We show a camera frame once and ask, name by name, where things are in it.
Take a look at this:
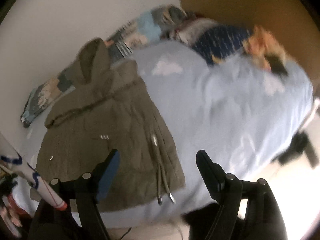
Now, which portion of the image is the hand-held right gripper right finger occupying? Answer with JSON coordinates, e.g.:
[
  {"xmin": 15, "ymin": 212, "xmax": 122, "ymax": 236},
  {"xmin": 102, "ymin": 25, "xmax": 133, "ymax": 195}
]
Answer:
[{"xmin": 196, "ymin": 150, "xmax": 288, "ymax": 240}]

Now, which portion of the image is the black object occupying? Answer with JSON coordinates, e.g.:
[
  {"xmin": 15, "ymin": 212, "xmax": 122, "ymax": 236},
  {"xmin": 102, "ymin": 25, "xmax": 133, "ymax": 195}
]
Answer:
[{"xmin": 277, "ymin": 131, "xmax": 318, "ymax": 168}]

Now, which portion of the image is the olive green padded jacket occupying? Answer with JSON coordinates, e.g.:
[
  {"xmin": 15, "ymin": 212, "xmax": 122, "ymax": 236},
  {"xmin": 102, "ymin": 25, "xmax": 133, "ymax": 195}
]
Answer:
[{"xmin": 30, "ymin": 38, "xmax": 186, "ymax": 212}]

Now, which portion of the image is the orange plush toy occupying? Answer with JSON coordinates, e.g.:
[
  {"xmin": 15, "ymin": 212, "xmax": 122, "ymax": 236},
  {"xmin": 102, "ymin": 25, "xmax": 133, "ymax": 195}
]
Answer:
[{"xmin": 241, "ymin": 25, "xmax": 288, "ymax": 75}]

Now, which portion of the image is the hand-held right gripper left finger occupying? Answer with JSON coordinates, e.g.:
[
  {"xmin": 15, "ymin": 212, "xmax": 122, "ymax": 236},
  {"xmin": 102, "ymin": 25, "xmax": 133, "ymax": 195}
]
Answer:
[{"xmin": 27, "ymin": 149, "xmax": 121, "ymax": 240}]

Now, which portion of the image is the light blue cloud-print bedsheet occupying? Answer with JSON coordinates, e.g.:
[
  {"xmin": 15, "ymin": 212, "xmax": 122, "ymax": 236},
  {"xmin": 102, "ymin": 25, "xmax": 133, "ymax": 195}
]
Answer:
[{"xmin": 10, "ymin": 40, "xmax": 314, "ymax": 230}]

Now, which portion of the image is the brown wooden headboard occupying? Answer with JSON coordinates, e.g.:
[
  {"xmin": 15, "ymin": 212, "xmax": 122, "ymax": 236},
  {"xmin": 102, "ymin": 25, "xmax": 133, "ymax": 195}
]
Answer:
[{"xmin": 179, "ymin": 0, "xmax": 313, "ymax": 80}]

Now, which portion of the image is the navy dotted pillow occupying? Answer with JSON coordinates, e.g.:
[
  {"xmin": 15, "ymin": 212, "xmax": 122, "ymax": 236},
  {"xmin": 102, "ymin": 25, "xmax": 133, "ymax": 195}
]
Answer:
[{"xmin": 175, "ymin": 17, "xmax": 253, "ymax": 67}]

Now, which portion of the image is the patterned patchwork blanket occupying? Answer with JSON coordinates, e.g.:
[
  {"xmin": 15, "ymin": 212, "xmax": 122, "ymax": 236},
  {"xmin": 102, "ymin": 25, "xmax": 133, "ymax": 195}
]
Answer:
[{"xmin": 20, "ymin": 5, "xmax": 190, "ymax": 128}]

